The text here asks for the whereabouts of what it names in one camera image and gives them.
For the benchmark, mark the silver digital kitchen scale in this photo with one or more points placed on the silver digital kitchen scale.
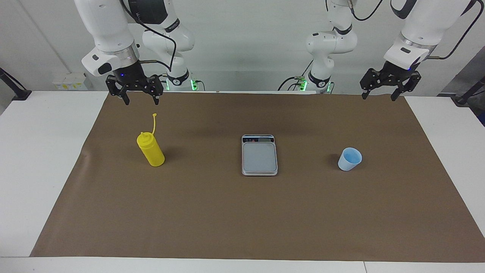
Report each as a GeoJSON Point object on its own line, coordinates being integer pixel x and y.
{"type": "Point", "coordinates": [259, 157]}

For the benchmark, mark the yellow squeeze bottle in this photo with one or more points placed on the yellow squeeze bottle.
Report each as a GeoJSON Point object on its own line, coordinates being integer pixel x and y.
{"type": "Point", "coordinates": [151, 151]}

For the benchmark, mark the black clamp stand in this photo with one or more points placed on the black clamp stand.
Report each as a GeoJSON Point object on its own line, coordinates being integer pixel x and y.
{"type": "Point", "coordinates": [19, 93]}
{"type": "Point", "coordinates": [468, 94]}

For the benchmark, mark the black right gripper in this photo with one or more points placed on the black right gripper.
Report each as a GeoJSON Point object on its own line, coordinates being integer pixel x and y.
{"type": "Point", "coordinates": [130, 77]}

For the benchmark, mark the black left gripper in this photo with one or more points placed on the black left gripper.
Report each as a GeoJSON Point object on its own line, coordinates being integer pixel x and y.
{"type": "Point", "coordinates": [394, 74]}

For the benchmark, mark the light blue plastic cup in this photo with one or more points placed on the light blue plastic cup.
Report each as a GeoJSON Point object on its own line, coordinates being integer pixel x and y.
{"type": "Point", "coordinates": [348, 161]}

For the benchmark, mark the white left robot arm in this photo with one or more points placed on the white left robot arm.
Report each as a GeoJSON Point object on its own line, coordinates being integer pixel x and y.
{"type": "Point", "coordinates": [428, 22]}

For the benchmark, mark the white wall socket box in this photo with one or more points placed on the white wall socket box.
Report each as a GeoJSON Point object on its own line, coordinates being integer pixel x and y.
{"type": "Point", "coordinates": [70, 81]}

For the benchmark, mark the brown paper table mat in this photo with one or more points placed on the brown paper table mat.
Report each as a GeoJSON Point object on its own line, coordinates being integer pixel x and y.
{"type": "Point", "coordinates": [242, 216]}

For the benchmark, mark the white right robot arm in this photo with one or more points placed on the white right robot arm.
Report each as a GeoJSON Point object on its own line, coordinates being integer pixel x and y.
{"type": "Point", "coordinates": [106, 26]}

